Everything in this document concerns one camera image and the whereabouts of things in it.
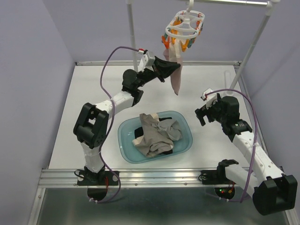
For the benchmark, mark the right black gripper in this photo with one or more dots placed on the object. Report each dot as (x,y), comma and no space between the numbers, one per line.
(204,113)

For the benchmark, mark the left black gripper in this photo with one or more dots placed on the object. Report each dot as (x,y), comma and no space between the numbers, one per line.
(158,71)

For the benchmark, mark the pink underwear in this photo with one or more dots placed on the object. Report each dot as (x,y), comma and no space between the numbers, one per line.
(173,54)

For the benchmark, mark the black underwear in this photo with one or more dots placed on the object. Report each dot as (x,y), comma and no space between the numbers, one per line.
(139,132)

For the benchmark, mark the dark grey underwear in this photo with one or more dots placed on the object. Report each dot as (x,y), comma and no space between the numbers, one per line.
(169,129)

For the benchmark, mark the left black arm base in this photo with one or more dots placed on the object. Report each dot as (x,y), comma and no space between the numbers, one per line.
(98,184)

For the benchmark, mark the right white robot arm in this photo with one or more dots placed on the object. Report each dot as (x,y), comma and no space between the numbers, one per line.
(270,189)

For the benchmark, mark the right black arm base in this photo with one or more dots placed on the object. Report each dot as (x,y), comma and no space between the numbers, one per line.
(224,188)

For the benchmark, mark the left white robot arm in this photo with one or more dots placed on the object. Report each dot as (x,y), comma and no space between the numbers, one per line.
(92,123)

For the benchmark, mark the white clip hanger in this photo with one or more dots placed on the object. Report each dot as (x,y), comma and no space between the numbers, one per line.
(181,33)

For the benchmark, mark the teal plastic basin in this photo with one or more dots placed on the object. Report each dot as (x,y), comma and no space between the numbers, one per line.
(132,155)

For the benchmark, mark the white drying rack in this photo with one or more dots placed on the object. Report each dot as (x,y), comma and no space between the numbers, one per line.
(269,8)

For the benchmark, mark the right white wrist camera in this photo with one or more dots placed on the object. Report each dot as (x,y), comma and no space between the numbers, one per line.
(209,95)

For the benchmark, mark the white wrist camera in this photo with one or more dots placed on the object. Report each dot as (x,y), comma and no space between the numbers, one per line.
(147,60)
(209,95)

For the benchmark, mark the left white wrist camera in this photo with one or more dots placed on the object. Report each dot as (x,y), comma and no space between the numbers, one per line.
(147,60)

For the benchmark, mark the aluminium mounting rail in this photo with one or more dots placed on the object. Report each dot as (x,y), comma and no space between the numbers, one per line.
(130,178)

